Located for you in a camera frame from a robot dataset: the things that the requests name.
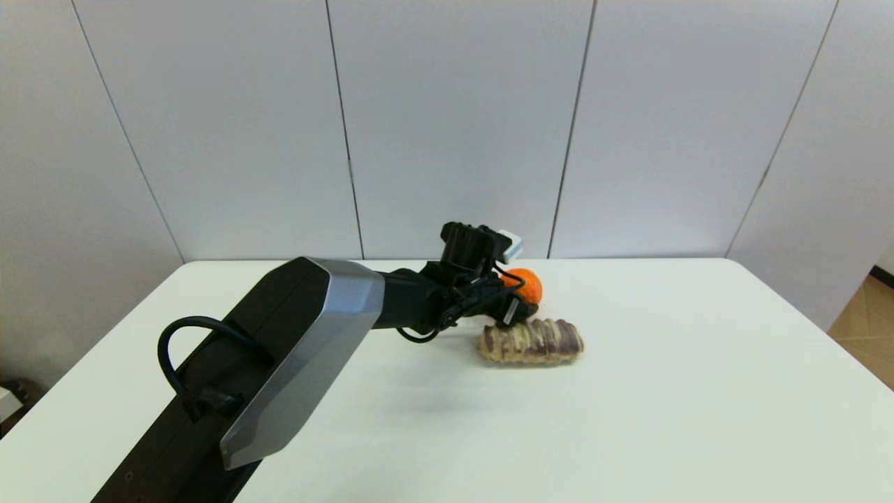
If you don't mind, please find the orange mandarin fruit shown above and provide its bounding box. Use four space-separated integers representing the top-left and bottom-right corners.
501 268 544 307

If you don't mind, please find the brown striped bread roll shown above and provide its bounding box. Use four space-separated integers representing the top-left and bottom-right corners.
478 319 585 366

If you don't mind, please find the grey floor equipment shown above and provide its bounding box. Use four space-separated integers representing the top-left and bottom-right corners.
0 379 33 438

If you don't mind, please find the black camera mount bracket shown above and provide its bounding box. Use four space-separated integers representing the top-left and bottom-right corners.
440 221 514 279

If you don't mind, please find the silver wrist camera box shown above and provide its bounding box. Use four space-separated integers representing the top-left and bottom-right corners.
497 229 525 263

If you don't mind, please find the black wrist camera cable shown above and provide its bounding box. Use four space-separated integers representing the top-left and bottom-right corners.
397 260 526 344

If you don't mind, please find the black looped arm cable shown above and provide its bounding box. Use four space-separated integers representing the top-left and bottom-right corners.
157 316 274 421

